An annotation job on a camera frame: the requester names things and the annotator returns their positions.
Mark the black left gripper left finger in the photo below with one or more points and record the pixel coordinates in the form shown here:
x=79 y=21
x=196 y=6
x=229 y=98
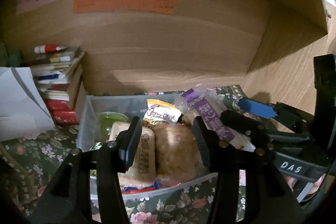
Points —
x=67 y=197

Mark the red white tube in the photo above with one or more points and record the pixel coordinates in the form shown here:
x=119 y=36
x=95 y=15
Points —
x=49 y=48

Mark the yellow white snack packet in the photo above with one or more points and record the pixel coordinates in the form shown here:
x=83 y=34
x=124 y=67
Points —
x=160 y=112

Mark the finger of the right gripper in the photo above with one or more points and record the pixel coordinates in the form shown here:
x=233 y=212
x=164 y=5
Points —
x=249 y=126
x=288 y=116

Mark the purple biscuit roll pack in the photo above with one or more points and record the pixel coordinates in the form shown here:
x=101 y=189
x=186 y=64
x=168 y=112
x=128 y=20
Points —
x=207 y=104

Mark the right hand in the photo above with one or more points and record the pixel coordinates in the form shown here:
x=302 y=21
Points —
x=316 y=185

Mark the wooden desk shelf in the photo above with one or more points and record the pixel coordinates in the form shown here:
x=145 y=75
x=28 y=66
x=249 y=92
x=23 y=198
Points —
x=265 y=46

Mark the brown bread pack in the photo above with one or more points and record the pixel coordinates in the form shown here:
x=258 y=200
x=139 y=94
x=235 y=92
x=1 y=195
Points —
x=177 y=156

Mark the green jelly cup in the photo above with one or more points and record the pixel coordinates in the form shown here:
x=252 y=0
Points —
x=105 y=122

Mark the floral dark tablecloth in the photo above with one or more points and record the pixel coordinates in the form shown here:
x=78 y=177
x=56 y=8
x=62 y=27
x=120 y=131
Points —
x=28 y=166

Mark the white folded papers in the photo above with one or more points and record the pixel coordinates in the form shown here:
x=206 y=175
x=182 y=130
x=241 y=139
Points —
x=23 y=111

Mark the stack of books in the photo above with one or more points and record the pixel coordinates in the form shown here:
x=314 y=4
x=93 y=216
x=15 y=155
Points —
x=58 y=77

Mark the blue white snack bag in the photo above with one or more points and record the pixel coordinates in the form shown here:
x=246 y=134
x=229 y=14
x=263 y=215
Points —
x=158 y=184

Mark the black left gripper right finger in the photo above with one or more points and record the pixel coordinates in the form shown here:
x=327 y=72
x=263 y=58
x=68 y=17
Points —
x=268 y=198

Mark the beige cake pack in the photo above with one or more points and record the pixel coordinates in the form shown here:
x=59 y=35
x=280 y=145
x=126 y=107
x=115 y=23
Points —
x=142 y=173

